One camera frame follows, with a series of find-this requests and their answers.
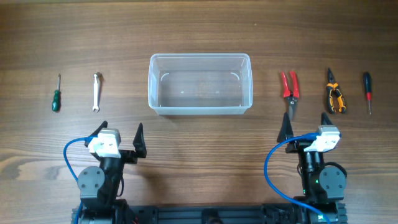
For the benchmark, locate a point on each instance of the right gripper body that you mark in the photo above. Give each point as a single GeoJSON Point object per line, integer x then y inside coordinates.
{"type": "Point", "coordinates": [298, 146]}

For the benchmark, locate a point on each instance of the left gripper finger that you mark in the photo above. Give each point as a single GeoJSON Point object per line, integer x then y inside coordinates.
{"type": "Point", "coordinates": [139, 142]}
{"type": "Point", "coordinates": [88, 139]}

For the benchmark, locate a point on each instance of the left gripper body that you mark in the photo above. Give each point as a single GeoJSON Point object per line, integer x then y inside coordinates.
{"type": "Point", "coordinates": [127, 156]}

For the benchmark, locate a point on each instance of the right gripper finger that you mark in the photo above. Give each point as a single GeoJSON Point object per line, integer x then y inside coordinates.
{"type": "Point", "coordinates": [327, 128]}
{"type": "Point", "coordinates": [286, 131]}

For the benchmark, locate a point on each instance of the orange black long-nose pliers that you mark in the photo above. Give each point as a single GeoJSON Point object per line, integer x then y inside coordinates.
{"type": "Point", "coordinates": [335, 100]}

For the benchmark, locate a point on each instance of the red handled cutting pliers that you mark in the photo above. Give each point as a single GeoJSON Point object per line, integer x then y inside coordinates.
{"type": "Point", "coordinates": [291, 96]}

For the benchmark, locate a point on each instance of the black red screwdriver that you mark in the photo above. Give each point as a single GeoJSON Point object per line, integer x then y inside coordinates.
{"type": "Point", "coordinates": [367, 81]}

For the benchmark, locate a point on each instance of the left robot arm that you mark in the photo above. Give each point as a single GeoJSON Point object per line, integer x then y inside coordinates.
{"type": "Point", "coordinates": [101, 186]}

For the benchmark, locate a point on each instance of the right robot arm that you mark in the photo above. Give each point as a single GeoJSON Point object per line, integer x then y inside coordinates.
{"type": "Point", "coordinates": [323, 182]}

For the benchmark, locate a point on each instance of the clear plastic container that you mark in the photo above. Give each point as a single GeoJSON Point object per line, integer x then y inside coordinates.
{"type": "Point", "coordinates": [200, 84]}

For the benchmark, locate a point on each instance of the small silver wrench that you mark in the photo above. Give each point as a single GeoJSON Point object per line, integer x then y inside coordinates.
{"type": "Point", "coordinates": [96, 91]}

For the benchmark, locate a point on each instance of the green handled screwdriver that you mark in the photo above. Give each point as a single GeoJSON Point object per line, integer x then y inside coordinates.
{"type": "Point", "coordinates": [56, 103]}

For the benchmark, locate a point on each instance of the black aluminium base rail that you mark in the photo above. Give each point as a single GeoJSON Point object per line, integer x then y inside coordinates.
{"type": "Point", "coordinates": [261, 214]}

